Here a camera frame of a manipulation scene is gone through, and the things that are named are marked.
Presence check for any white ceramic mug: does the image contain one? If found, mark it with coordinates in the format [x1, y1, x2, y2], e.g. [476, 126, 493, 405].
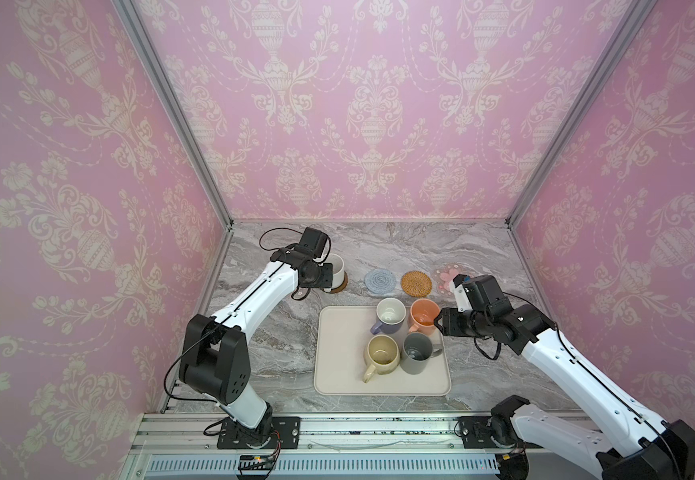
[324, 253, 346, 289]

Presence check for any brown wooden round coaster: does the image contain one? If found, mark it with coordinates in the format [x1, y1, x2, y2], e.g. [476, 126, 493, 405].
[323, 273, 349, 294]

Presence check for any blue woven round coaster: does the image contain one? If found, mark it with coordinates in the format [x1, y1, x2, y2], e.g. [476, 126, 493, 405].
[363, 268, 397, 296]

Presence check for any pink flower coaster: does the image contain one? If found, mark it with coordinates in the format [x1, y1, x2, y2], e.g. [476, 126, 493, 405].
[433, 264, 461, 296]

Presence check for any tan rattan round coaster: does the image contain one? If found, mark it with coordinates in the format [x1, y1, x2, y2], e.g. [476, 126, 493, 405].
[401, 270, 433, 298]

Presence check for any grey green ceramic mug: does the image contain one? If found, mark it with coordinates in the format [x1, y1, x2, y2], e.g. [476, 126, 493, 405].
[399, 332, 443, 375]

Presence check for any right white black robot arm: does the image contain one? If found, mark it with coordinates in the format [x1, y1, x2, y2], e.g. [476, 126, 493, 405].
[435, 303, 695, 479]

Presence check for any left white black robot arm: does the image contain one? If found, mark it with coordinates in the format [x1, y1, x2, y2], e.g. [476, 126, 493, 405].
[177, 244, 333, 448]

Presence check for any beige rectangular tray mat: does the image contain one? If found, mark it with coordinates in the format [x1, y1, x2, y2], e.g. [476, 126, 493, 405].
[313, 306, 451, 396]

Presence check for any lavender ceramic mug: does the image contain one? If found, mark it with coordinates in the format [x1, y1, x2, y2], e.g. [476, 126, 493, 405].
[371, 298, 407, 335]

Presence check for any orange ceramic mug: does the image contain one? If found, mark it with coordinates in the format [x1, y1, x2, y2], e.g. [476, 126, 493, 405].
[409, 298, 441, 336]

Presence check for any yellow ceramic mug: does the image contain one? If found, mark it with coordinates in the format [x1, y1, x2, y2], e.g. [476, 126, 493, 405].
[363, 335, 401, 383]

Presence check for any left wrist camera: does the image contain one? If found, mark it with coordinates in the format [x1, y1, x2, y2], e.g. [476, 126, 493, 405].
[294, 227, 330, 261]

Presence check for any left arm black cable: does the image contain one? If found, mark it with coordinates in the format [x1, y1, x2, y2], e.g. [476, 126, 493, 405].
[258, 226, 303, 253]

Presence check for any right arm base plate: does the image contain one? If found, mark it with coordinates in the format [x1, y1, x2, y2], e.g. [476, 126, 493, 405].
[455, 416, 539, 450]

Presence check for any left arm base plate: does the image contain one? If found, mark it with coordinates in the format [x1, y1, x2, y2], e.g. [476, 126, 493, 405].
[216, 416, 301, 450]

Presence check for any aluminium front rail frame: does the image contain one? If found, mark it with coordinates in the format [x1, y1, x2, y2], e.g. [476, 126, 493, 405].
[115, 410, 645, 480]

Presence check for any left aluminium corner post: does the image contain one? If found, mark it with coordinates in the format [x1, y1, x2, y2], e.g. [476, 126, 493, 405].
[109, 0, 234, 229]

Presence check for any aluminium corner post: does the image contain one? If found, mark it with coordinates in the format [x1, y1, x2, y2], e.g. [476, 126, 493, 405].
[109, 0, 234, 229]
[505, 0, 663, 229]

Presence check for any right aluminium corner post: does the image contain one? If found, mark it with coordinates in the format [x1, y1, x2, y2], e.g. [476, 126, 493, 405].
[505, 0, 663, 229]

